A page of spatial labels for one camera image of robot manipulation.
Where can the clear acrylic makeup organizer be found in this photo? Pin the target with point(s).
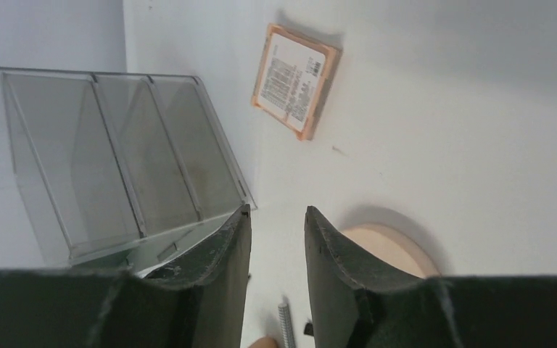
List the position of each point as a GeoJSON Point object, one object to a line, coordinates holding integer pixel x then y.
{"type": "Point", "coordinates": [110, 169]}

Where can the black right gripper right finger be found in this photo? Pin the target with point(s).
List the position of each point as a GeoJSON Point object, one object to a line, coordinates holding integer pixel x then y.
{"type": "Point", "coordinates": [358, 300]}

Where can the round beige sponge upper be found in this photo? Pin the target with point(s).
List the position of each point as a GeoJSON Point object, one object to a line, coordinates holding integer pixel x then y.
{"type": "Point", "coordinates": [394, 248]}

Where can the grey metallic stick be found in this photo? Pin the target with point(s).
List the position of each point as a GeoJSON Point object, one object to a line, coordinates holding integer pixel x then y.
{"type": "Point", "coordinates": [285, 321]}

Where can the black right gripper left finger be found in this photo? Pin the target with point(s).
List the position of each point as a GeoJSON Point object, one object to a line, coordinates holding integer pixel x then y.
{"type": "Point", "coordinates": [195, 300]}

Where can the small square pink compact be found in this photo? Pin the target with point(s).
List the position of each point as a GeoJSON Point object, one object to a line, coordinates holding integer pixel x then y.
{"type": "Point", "coordinates": [294, 78]}

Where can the orange blender sponge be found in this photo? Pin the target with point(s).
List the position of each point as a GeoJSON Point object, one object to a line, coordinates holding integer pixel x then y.
{"type": "Point", "coordinates": [265, 342]}

